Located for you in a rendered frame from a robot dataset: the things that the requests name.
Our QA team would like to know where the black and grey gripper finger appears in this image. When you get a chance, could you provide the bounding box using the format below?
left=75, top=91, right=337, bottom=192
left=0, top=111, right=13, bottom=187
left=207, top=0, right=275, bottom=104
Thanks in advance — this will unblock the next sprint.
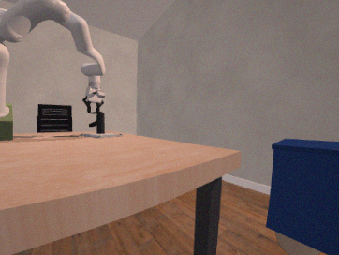
left=96, top=100, right=104, bottom=112
left=82, top=96, right=91, bottom=113

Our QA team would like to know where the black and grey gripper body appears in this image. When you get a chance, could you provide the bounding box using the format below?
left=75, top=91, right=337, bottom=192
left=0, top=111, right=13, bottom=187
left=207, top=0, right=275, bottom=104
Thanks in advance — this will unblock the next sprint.
left=85, top=86, right=101, bottom=103

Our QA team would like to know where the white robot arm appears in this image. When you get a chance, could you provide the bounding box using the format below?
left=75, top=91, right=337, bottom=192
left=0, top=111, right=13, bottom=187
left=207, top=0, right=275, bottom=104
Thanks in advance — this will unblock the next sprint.
left=0, top=0, right=105, bottom=118

